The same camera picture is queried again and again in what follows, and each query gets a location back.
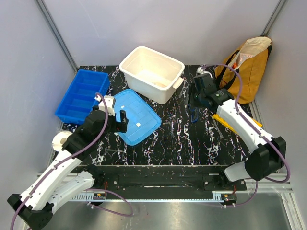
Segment yellow test tube rack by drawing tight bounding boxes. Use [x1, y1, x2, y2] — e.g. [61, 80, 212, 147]
[212, 114, 263, 133]

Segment packet of gloves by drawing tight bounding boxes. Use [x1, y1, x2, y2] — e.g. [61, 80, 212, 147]
[153, 81, 169, 88]

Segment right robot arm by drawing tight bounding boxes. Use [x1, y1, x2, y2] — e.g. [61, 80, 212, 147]
[187, 72, 286, 190]

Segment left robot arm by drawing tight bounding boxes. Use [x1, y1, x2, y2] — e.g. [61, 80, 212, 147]
[7, 108, 128, 230]

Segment blue safety glasses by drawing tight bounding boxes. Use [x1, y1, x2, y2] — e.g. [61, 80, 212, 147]
[188, 104, 199, 123]

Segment light blue plastic lid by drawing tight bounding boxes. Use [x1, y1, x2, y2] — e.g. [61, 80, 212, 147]
[114, 89, 162, 146]

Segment blue divided organizer tray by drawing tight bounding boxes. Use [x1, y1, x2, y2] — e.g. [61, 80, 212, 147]
[55, 69, 110, 125]

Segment box inside tote bag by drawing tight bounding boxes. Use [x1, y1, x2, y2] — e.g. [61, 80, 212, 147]
[232, 52, 254, 70]

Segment white plastic tub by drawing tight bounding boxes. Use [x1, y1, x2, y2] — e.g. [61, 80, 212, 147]
[119, 46, 185, 104]

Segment yellow canvas tote bag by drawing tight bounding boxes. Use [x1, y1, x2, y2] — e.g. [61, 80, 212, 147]
[214, 36, 272, 104]

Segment white tape roll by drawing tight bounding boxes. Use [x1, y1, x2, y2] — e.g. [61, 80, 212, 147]
[52, 131, 72, 152]

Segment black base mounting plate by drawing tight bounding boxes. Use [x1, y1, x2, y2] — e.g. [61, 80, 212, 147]
[85, 165, 247, 201]

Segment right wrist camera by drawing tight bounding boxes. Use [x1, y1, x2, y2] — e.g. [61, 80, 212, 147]
[197, 65, 215, 79]

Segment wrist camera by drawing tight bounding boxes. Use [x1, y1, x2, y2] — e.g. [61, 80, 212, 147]
[95, 92, 116, 116]
[197, 65, 215, 79]

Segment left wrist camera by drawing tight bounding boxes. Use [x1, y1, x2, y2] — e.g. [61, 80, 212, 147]
[95, 92, 116, 116]

